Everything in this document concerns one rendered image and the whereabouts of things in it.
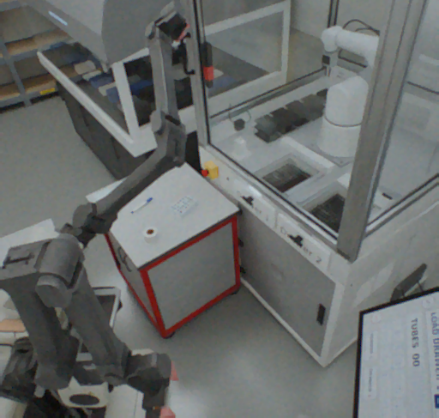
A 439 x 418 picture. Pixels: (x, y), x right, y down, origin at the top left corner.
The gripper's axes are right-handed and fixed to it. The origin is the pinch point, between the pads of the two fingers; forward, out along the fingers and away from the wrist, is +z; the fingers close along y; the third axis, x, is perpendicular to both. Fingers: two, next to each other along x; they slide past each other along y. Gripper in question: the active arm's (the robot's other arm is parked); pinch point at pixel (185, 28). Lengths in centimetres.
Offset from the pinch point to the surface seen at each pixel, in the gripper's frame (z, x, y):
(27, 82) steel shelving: 192, 253, -246
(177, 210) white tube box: 16, -39, -73
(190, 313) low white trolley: 27, -81, -125
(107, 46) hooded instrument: 14, 38, -37
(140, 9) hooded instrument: 26, 40, -17
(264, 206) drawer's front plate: 19, -67, -38
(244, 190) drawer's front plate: 25, -55, -43
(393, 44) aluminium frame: -29, -65, 42
